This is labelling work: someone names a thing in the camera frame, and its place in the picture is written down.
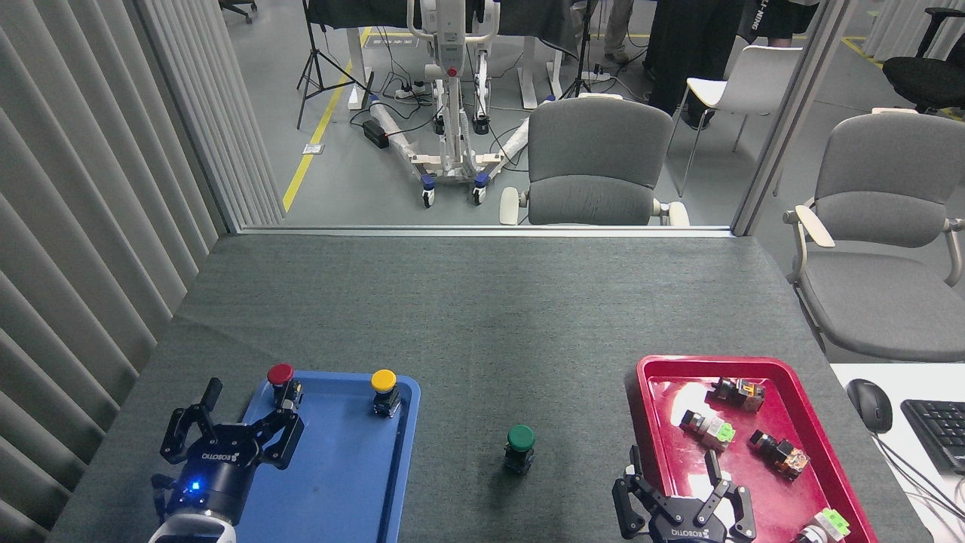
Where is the white switch with green cap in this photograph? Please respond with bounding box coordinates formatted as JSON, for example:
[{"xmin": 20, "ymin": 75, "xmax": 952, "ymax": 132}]
[{"xmin": 792, "ymin": 508, "xmax": 851, "ymax": 543}]

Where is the black orange switch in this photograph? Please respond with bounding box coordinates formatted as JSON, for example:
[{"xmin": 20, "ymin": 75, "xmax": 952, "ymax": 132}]
[
  {"xmin": 749, "ymin": 430, "xmax": 811, "ymax": 481},
  {"xmin": 706, "ymin": 377, "xmax": 766, "ymax": 413}
]

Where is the white stand on wheels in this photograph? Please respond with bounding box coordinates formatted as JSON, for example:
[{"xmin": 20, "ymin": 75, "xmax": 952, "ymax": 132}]
[{"xmin": 369, "ymin": 0, "xmax": 532, "ymax": 208}]

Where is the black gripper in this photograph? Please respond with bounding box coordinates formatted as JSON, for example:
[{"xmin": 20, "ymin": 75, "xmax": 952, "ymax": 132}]
[
  {"xmin": 153, "ymin": 377, "xmax": 305, "ymax": 525},
  {"xmin": 612, "ymin": 445, "xmax": 756, "ymax": 543}
]

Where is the red push button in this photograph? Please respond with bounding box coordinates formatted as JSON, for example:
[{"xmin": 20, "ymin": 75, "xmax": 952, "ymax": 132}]
[{"xmin": 267, "ymin": 364, "xmax": 305, "ymax": 412}]

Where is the blue plastic tray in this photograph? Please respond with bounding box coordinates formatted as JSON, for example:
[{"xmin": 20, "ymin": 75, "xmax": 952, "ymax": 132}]
[{"xmin": 226, "ymin": 371, "xmax": 421, "ymax": 543}]

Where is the black mouse cable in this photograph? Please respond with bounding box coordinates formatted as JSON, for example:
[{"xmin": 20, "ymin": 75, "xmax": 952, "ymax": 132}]
[{"xmin": 875, "ymin": 432, "xmax": 965, "ymax": 521}]

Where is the grey switch with green cap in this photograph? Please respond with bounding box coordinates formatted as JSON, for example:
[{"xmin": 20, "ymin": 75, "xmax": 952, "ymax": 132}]
[{"xmin": 680, "ymin": 410, "xmax": 736, "ymax": 452}]

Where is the yellow push button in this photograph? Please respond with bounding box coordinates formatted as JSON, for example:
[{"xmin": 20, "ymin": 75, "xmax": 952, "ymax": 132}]
[{"xmin": 370, "ymin": 370, "xmax": 402, "ymax": 419}]

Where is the silver post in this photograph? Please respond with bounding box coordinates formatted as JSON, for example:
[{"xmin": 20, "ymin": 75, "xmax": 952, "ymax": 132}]
[{"xmin": 731, "ymin": 0, "xmax": 858, "ymax": 237}]

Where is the black computer mouse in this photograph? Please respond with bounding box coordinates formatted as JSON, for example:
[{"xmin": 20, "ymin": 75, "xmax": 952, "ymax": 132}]
[{"xmin": 846, "ymin": 379, "xmax": 893, "ymax": 434}]

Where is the black tripod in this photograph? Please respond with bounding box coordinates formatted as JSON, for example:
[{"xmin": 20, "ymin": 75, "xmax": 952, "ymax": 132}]
[
  {"xmin": 296, "ymin": 0, "xmax": 370, "ymax": 130},
  {"xmin": 562, "ymin": 0, "xmax": 598, "ymax": 99}
]

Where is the desk with black cloth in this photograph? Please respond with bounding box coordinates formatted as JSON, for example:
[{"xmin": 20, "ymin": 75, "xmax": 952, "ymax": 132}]
[{"xmin": 305, "ymin": 0, "xmax": 585, "ymax": 111}]

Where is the white desk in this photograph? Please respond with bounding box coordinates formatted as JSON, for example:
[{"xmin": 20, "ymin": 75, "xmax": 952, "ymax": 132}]
[{"xmin": 829, "ymin": 364, "xmax": 965, "ymax": 543}]

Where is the grey slatted partition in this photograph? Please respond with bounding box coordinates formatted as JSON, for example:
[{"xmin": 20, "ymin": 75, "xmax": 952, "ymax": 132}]
[{"xmin": 0, "ymin": 0, "xmax": 286, "ymax": 543}]

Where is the white plastic chair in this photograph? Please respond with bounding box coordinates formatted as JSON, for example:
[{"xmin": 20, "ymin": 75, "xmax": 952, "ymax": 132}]
[{"xmin": 673, "ymin": 45, "xmax": 804, "ymax": 198}]

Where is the green push button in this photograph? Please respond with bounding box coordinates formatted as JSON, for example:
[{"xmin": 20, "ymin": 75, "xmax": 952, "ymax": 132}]
[{"xmin": 504, "ymin": 425, "xmax": 537, "ymax": 475}]

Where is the red plastic tray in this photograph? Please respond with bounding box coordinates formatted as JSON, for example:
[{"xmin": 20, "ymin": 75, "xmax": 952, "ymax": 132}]
[{"xmin": 636, "ymin": 355, "xmax": 879, "ymax": 543}]

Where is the black keyboard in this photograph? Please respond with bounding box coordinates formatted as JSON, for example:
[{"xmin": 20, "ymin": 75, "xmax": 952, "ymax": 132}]
[{"xmin": 901, "ymin": 398, "xmax": 965, "ymax": 474}]

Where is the grey chair with cream armrests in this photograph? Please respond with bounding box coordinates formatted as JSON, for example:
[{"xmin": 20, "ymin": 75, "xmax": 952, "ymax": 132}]
[
  {"xmin": 783, "ymin": 112, "xmax": 965, "ymax": 363},
  {"xmin": 500, "ymin": 97, "xmax": 691, "ymax": 227}
]

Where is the person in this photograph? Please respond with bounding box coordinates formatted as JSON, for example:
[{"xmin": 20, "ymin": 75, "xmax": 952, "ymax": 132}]
[
  {"xmin": 645, "ymin": 0, "xmax": 819, "ymax": 130},
  {"xmin": 599, "ymin": 0, "xmax": 636, "ymax": 66}
]

